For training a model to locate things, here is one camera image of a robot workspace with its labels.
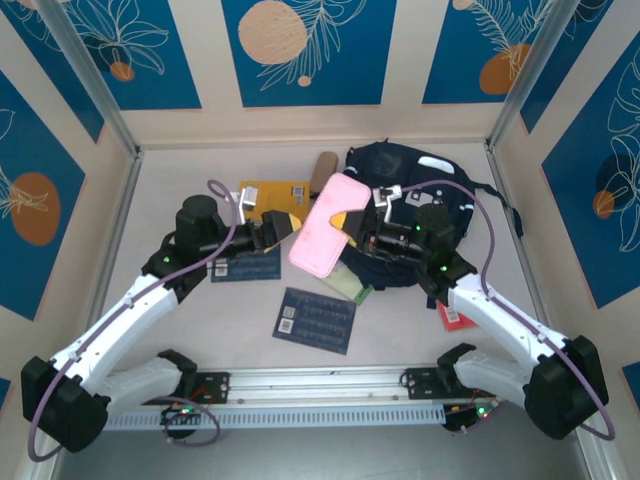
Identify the yellow book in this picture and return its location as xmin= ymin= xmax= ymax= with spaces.
xmin=238 ymin=179 xmax=314 ymax=236

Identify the pink pencil case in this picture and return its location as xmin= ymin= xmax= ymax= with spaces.
xmin=288 ymin=172 xmax=374 ymax=279

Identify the navy blue printed booklet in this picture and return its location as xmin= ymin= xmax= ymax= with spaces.
xmin=272 ymin=286 xmax=358 ymax=356
xmin=209 ymin=244 xmax=282 ymax=284

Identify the green notepad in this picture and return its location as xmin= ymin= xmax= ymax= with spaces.
xmin=322 ymin=262 xmax=374 ymax=306

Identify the tan cylinder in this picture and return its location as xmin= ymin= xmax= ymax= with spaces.
xmin=310 ymin=151 xmax=340 ymax=194

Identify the navy blue backpack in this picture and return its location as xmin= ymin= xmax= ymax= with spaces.
xmin=339 ymin=139 xmax=524 ymax=311

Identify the red card pack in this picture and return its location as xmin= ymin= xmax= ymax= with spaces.
xmin=436 ymin=299 xmax=479 ymax=332

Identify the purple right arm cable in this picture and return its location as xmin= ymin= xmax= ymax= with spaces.
xmin=397 ymin=179 xmax=617 ymax=441

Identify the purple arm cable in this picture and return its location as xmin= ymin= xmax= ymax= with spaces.
xmin=27 ymin=178 xmax=241 ymax=464
xmin=397 ymin=179 xmax=617 ymax=441

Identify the aluminium side rail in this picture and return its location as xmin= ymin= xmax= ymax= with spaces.
xmin=74 ymin=149 xmax=146 ymax=371
xmin=484 ymin=142 xmax=561 ymax=361

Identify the long aluminium base rail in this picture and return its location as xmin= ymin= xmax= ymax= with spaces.
xmin=42 ymin=362 xmax=594 ymax=409

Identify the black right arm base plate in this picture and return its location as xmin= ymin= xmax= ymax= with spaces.
xmin=402 ymin=366 xmax=499 ymax=401

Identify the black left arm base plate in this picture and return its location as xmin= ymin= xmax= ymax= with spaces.
xmin=192 ymin=369 xmax=232 ymax=405

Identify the grey slotted cable duct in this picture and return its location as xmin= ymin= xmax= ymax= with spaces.
xmin=64 ymin=403 xmax=446 ymax=432

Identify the aluminium frame post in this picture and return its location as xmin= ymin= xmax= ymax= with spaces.
xmin=487 ymin=0 xmax=584 ymax=151
xmin=34 ymin=0 xmax=142 ymax=160

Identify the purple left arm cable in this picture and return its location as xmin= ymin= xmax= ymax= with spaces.
xmin=27 ymin=178 xmax=241 ymax=464

